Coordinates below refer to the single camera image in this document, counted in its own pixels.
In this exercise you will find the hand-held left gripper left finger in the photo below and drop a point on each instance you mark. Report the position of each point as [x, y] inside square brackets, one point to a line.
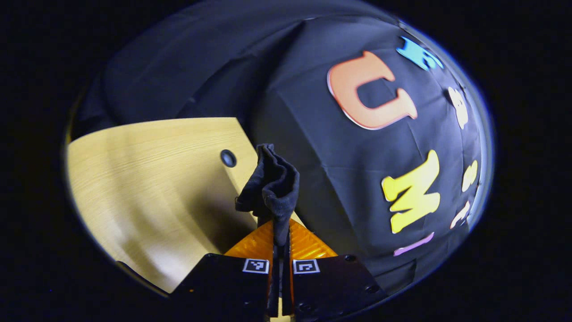
[223, 286]

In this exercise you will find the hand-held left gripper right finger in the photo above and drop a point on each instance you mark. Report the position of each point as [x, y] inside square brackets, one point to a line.
[330, 286]

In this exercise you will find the black jeans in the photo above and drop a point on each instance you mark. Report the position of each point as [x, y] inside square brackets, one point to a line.
[272, 188]

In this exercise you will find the black backdrop cloth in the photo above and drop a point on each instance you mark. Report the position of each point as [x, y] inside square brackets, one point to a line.
[313, 156]

